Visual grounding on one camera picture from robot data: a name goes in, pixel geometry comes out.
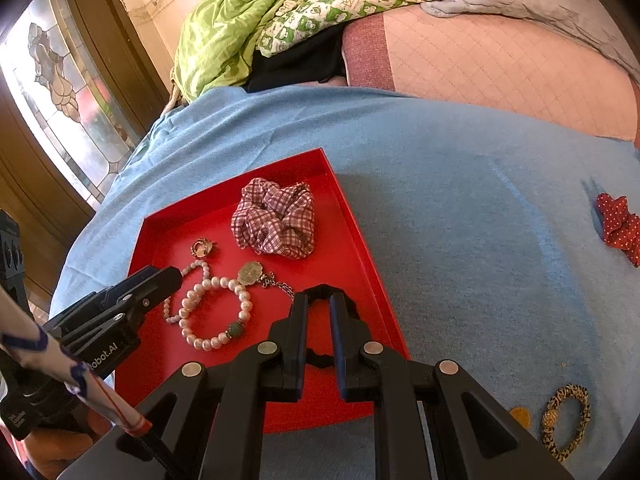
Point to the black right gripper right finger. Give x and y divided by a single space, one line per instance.
430 421

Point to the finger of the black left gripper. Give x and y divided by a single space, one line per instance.
143 290

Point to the black cloth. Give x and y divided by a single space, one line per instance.
316 59

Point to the gold coin pendant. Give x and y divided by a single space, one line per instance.
522 415

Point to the person's left hand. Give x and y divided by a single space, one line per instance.
50 451

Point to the red tray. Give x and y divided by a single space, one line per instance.
341 258

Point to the gold ring brooch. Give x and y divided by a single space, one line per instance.
202 247

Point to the green quilt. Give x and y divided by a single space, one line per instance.
219 38

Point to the blue bed sheet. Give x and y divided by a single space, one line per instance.
481 223

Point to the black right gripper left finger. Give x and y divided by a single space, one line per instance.
208 421

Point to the gold pendant with chain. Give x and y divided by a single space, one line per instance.
253 273

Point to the grey pillow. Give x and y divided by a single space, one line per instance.
584 20

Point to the red polka dot scrunchie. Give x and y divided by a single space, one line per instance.
621 228

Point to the stained glass wooden door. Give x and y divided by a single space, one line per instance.
78 94

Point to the pink folded blanket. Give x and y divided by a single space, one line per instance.
491 61

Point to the plaid red white scrunchie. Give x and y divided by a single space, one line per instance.
275 220

